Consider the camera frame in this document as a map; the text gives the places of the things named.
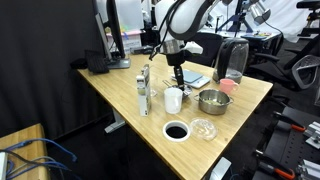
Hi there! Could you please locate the steel pot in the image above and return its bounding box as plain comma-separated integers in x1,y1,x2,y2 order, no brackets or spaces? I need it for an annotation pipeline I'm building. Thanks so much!
194,89,234,115

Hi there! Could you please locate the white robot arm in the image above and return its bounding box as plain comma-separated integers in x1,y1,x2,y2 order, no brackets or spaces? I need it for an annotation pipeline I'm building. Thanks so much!
149,0,228,90

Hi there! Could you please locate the black keyboard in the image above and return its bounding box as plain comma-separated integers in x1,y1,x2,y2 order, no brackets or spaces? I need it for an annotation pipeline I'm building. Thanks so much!
85,50,109,73

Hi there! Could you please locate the black office chair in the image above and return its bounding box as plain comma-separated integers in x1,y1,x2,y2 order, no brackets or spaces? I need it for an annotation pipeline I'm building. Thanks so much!
246,35,320,91

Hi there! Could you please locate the white cardboard box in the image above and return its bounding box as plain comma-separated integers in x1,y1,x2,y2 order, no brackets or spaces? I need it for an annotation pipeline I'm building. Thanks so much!
106,30,142,54

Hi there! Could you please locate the black computer mouse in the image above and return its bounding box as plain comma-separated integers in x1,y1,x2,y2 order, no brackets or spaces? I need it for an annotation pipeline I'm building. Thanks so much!
70,58,87,69

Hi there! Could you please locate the black computer monitor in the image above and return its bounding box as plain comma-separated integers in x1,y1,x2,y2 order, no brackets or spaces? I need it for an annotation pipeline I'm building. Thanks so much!
95,0,131,69

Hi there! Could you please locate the white plastic cup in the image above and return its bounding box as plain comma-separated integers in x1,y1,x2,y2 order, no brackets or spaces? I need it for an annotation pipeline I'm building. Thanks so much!
164,88,183,114

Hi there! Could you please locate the blue cable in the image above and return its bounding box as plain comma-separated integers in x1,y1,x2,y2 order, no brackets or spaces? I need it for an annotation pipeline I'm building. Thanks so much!
0,137,78,179

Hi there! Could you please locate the pink plastic cup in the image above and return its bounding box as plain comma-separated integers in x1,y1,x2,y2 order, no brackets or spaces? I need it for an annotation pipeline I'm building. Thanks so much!
219,79,239,95

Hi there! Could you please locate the glass electric kettle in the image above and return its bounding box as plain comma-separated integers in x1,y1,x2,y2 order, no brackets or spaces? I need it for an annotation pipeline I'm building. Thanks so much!
213,37,249,83

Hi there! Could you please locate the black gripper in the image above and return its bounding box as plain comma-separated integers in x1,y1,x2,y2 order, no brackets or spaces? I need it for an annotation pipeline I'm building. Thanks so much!
166,51,185,88

